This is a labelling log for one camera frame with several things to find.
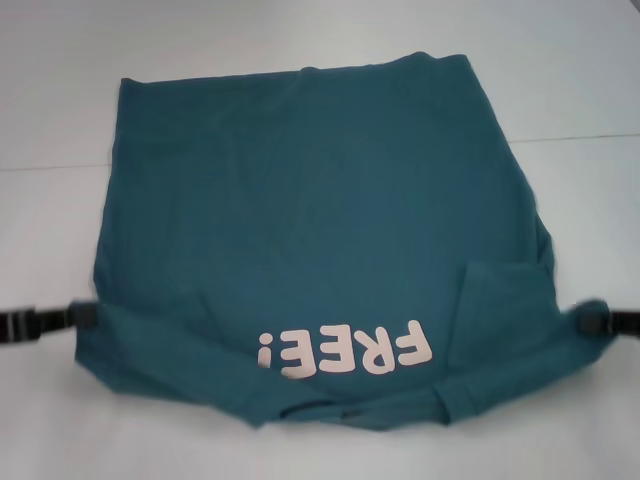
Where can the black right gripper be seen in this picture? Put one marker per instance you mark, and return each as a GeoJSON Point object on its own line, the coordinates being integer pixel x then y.
{"type": "Point", "coordinates": [629, 322]}

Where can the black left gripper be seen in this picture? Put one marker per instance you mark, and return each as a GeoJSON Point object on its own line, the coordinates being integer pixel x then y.
{"type": "Point", "coordinates": [17, 326]}

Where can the teal T-shirt with pink print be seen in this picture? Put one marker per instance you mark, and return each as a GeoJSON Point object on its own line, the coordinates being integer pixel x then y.
{"type": "Point", "coordinates": [300, 225]}

